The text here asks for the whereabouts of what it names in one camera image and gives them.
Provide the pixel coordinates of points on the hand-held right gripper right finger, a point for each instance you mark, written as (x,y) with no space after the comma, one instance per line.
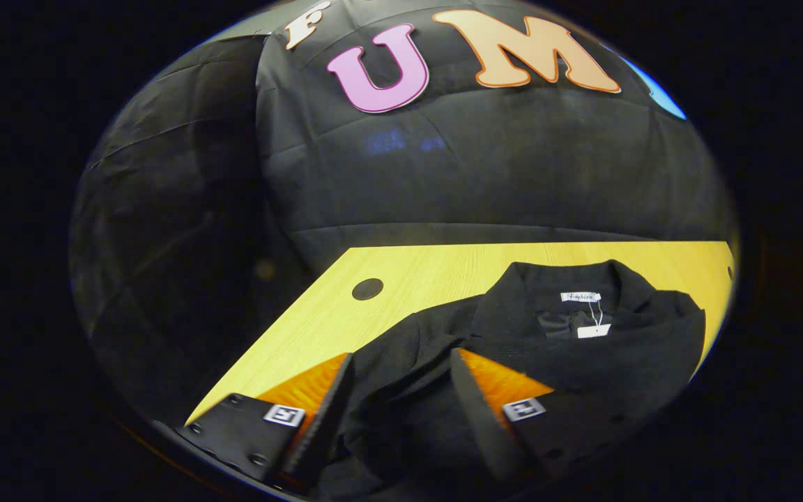
(485,425)

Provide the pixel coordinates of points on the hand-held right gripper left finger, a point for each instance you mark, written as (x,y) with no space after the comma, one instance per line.
(328,425)

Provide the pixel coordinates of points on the black buttoned jacket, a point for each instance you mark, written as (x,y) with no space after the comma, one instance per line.
(617,362)

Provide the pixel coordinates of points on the black round table grommet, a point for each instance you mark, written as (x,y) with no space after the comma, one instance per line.
(367,288)

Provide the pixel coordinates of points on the black backdrop cloth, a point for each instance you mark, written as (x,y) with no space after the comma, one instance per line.
(478,174)

